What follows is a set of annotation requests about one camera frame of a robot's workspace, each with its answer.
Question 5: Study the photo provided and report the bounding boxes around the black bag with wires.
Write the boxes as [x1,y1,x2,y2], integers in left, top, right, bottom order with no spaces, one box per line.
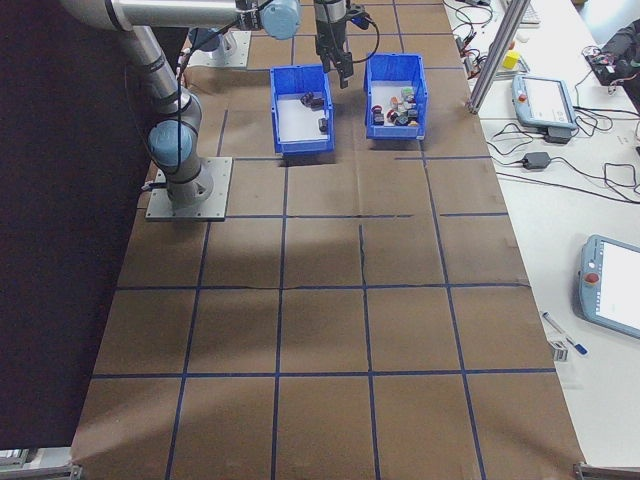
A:
[589,22,640,96]

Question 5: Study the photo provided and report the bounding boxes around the white foam liner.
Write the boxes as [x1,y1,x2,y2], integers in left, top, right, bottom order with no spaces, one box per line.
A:
[277,97,331,144]

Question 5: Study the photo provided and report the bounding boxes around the white square base plate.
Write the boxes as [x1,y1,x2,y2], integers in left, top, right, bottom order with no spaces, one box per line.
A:
[144,156,235,223]
[188,29,252,70]

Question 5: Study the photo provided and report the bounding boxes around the aluminium profile post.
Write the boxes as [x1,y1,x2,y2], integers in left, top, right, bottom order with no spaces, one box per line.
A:
[464,0,531,115]

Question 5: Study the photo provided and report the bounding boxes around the aluminium frame rail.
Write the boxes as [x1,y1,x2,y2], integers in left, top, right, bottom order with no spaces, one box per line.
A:
[572,462,640,480]
[0,464,84,480]

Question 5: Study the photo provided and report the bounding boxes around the white blue pen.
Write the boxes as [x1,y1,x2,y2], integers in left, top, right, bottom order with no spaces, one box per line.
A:
[541,311,590,357]

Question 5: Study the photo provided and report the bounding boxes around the black frame cover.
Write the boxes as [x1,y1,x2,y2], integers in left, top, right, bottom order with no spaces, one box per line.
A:
[0,0,151,451]

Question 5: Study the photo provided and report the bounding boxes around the small parts in right bin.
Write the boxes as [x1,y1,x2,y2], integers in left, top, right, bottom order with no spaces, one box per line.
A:
[372,87,421,129]

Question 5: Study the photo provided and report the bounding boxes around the gray blue teach pendant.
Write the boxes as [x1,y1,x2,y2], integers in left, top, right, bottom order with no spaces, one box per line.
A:
[510,73,579,129]
[572,233,640,341]

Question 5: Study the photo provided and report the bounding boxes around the blue plastic button bin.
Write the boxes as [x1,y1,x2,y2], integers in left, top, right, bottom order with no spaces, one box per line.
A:
[363,52,430,142]

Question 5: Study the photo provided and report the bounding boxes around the blue plastic capacitor bin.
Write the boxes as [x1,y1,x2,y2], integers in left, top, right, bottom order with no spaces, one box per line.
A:
[269,63,336,155]

